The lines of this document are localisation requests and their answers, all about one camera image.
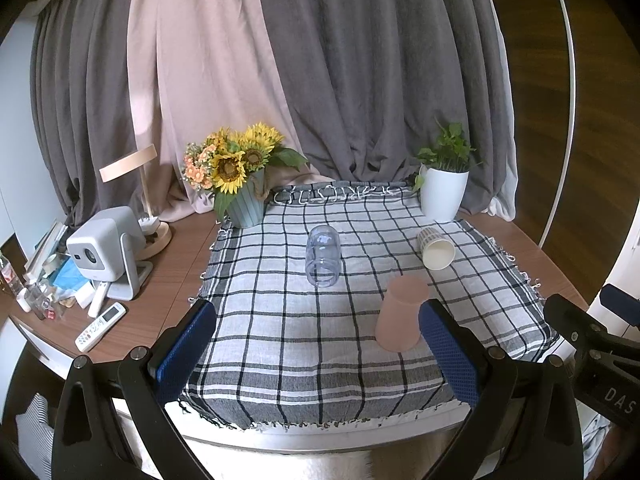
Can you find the green plant in white pot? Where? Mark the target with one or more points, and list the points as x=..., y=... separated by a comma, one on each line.
x=444, y=182

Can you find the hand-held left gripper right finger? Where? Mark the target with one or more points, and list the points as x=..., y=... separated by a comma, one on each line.
x=449, y=350

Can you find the white hoop frame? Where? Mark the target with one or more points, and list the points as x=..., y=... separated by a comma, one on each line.
x=564, y=85

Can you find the white power adapter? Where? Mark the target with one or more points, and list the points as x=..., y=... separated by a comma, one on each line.
x=150, y=223

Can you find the clear bottle with red label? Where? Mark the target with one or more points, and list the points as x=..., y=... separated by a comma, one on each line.
x=11, y=275

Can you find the black white checked cloth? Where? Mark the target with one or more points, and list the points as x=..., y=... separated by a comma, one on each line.
x=300, y=340

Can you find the wide grey curtain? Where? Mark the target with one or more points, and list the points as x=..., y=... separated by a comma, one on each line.
x=380, y=70

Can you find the slim white remote control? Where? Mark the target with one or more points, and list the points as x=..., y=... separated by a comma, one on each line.
x=98, y=300

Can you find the striped cloth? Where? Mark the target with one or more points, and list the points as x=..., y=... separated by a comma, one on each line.
x=35, y=427

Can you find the white projector on stand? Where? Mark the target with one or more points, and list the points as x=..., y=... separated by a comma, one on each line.
x=102, y=245

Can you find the narrow grey curtain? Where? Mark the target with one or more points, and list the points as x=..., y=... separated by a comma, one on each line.
x=85, y=110

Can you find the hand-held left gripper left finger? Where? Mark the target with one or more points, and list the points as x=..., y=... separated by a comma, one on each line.
x=184, y=342

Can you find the wooden desk lamp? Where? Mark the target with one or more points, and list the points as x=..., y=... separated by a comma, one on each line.
x=131, y=165

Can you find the white remote control with buttons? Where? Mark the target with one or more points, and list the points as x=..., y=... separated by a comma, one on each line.
x=100, y=327

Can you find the clear plastic cup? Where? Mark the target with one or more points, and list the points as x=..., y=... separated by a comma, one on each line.
x=322, y=256

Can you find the blue packet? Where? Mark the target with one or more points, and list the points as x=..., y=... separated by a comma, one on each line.
x=70, y=276

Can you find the pink plastic cup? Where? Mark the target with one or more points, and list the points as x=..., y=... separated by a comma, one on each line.
x=400, y=317

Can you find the stack of books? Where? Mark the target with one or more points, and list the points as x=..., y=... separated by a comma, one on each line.
x=46, y=249

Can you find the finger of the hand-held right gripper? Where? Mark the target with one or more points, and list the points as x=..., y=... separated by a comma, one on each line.
x=570, y=317
x=622, y=305

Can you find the pink curtain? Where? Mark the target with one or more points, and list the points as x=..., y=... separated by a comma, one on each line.
x=200, y=70

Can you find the sunflower bouquet in teal vase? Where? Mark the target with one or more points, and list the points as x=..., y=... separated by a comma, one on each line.
x=239, y=170

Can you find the white paper cup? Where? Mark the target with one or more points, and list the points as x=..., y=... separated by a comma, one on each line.
x=436, y=249

